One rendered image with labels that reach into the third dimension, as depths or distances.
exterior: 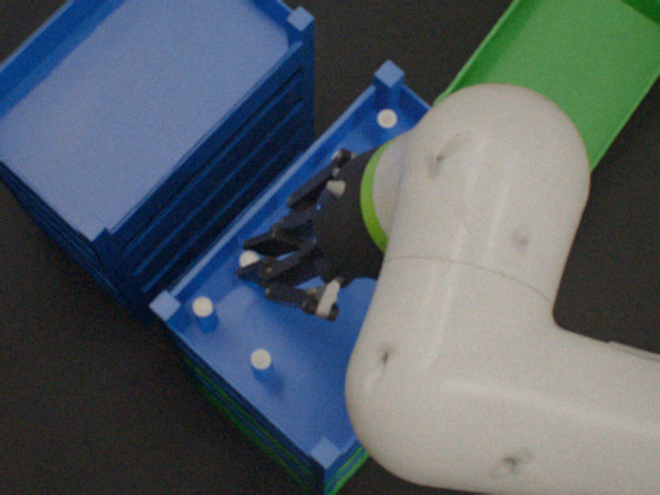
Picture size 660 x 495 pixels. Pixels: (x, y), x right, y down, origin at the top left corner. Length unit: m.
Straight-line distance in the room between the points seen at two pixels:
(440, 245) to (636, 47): 1.04
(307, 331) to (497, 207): 0.46
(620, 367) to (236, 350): 0.51
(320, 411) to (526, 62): 0.69
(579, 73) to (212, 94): 0.57
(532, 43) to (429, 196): 0.98
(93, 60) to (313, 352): 0.39
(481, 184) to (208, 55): 0.65
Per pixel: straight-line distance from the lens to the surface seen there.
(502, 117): 0.72
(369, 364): 0.69
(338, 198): 0.84
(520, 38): 1.68
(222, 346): 1.14
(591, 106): 1.66
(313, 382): 1.13
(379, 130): 1.13
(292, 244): 1.03
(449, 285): 0.69
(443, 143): 0.72
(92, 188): 1.27
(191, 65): 1.30
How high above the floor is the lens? 1.52
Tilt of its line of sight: 75 degrees down
